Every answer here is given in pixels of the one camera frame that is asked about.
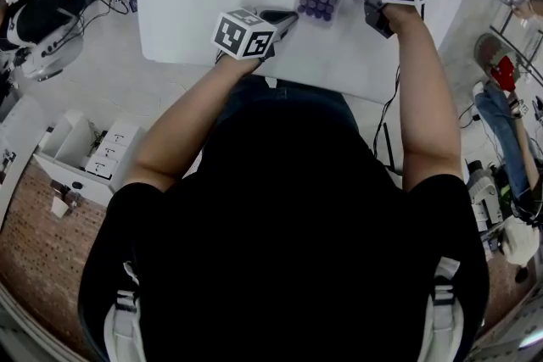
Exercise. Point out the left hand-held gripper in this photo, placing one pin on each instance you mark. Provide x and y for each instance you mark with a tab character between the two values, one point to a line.
242	34

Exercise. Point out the person's right forearm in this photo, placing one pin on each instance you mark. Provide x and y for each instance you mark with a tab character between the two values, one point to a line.
424	97

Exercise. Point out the person's left forearm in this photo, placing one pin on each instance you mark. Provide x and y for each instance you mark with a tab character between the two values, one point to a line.
186	123

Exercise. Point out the person's blue jeans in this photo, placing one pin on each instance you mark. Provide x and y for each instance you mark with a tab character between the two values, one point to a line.
297	91

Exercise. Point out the red cloth item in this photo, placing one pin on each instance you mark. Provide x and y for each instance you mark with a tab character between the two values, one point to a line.
505	74

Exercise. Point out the small white box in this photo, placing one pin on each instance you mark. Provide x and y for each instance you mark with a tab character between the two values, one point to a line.
119	138
99	168
110	153

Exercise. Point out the person's black t-shirt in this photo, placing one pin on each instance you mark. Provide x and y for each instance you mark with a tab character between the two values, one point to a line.
275	224

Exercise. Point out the white backpack unit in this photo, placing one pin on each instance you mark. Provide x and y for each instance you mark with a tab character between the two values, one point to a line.
55	51

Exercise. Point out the white storage organizer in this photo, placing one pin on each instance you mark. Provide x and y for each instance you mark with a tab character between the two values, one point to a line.
72	135

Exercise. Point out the grey and white desktop device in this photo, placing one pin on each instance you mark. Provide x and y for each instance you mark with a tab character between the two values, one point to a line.
483	191

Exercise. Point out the white side desk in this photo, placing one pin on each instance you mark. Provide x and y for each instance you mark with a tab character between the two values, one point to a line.
21	127

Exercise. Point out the white paper cup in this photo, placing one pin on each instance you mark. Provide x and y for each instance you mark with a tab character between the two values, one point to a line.
60	207

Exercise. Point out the white cloth bundle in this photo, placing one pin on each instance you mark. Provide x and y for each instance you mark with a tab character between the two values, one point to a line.
522	241

